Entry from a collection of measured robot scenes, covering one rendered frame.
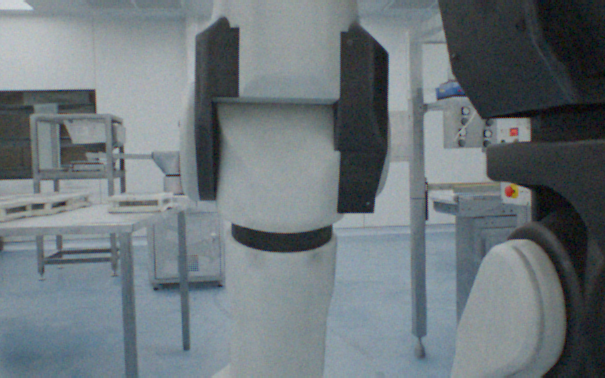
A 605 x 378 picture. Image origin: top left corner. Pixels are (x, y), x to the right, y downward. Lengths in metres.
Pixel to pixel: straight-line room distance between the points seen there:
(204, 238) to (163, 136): 3.05
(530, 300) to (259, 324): 0.17
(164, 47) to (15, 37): 1.80
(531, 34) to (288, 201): 0.16
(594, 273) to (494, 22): 0.16
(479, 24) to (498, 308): 0.19
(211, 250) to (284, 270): 4.44
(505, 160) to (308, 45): 0.19
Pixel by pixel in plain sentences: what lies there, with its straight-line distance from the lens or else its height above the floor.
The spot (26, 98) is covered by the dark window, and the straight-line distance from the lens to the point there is 8.01.
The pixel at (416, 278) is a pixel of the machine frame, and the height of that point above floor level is 0.41.
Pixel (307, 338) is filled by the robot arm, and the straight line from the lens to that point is 0.38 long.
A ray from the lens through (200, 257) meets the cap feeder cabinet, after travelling 4.79.
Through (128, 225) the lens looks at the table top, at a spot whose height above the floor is 0.81.
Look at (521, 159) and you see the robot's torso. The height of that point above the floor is 1.04.
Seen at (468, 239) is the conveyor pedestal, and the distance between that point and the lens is 2.90.
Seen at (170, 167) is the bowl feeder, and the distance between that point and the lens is 4.95.
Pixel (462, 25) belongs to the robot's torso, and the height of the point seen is 1.13.
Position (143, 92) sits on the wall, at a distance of 7.68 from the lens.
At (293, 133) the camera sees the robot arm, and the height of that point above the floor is 1.06.
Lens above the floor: 1.04
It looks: 3 degrees down
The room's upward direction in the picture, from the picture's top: 2 degrees counter-clockwise
